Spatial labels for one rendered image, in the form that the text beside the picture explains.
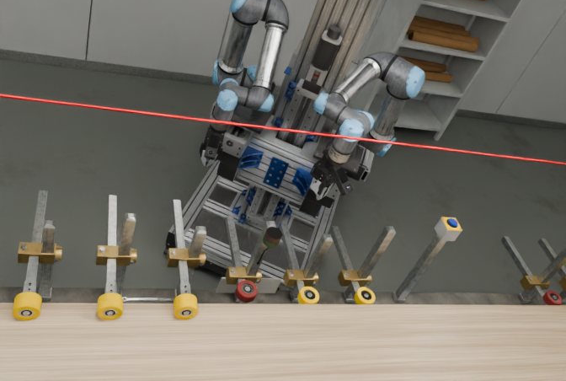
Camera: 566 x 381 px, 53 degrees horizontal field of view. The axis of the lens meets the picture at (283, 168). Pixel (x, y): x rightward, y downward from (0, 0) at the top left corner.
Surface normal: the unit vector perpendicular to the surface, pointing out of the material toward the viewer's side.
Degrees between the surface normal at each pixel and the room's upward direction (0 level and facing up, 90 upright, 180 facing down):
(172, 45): 90
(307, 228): 0
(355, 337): 0
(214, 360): 0
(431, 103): 90
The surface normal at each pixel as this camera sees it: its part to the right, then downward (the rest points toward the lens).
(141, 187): 0.30, -0.73
